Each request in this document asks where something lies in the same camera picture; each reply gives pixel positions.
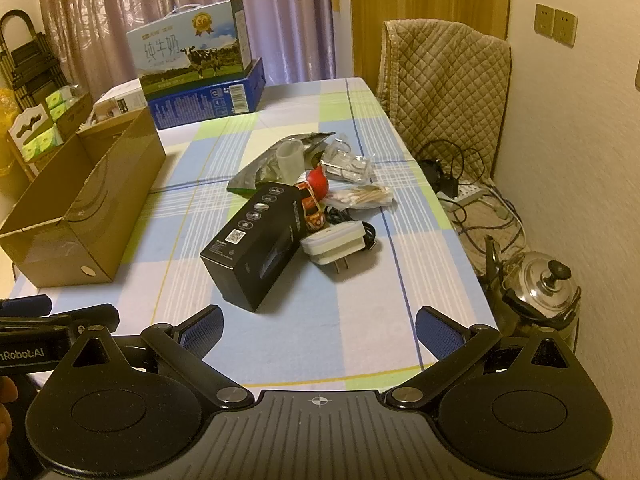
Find silver foil bag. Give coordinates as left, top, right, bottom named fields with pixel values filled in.
left=226, top=131, right=337, bottom=196

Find small white product box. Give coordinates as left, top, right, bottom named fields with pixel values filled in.
left=92, top=80, right=149, bottom=122

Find red toy car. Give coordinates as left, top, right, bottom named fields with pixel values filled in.
left=295, top=167, right=332, bottom=234

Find clear plastic package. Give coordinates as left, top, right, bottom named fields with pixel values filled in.
left=319, top=132, right=377, bottom=184

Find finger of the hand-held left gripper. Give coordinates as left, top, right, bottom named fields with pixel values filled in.
left=0, top=297, right=53, bottom=318
left=0, top=303, right=120, bottom=342

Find black product box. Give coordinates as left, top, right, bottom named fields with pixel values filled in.
left=199, top=181, right=322, bottom=313

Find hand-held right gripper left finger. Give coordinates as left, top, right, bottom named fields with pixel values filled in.
left=65, top=304, right=256, bottom=411

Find small black fan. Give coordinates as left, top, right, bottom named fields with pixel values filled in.
left=419, top=158, right=444, bottom=184

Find translucent plastic cup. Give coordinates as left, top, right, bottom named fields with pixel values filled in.
left=276, top=140, right=303, bottom=181

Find white charger plug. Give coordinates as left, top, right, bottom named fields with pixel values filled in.
left=299, top=220, right=369, bottom=275

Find person's left hand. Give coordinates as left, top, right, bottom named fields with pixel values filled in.
left=0, top=376, right=19, bottom=463

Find cotton swab packet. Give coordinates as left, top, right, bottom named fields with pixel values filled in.
left=325, top=184, right=397, bottom=209

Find white power strip with cables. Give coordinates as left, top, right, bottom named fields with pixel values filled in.
left=417, top=139, right=528, bottom=273

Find milk carton with cow print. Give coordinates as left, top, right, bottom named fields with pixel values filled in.
left=126, top=0, right=259, bottom=101

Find beige wall sockets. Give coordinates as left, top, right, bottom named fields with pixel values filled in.
left=533, top=3, right=579, bottom=44

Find rack with green packets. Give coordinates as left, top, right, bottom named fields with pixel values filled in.
left=22, top=86, right=71, bottom=159

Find quilted beige chair cover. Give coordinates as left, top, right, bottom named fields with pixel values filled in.
left=376, top=19, right=512, bottom=182

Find white wooden chair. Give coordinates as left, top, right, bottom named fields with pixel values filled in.
left=7, top=102, right=57, bottom=163

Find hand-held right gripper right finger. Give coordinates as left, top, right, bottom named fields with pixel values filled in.
left=385, top=305, right=573, bottom=409

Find brown tissue carton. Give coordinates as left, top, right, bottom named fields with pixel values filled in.
left=50, top=91, right=96, bottom=136

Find black charger cable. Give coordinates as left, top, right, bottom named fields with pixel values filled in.
left=325, top=204, right=380, bottom=252

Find brown cardboard box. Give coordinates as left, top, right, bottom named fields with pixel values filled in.
left=0, top=107, right=167, bottom=287

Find stainless steel kettle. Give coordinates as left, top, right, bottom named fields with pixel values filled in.
left=483, top=234, right=584, bottom=357

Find flat blue box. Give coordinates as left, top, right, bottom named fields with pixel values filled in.
left=148, top=57, right=265, bottom=131

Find black step ladder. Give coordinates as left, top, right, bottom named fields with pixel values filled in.
left=0, top=10, right=94, bottom=111

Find yellow plastic bag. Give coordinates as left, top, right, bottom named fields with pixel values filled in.
left=0, top=87, right=22, bottom=177

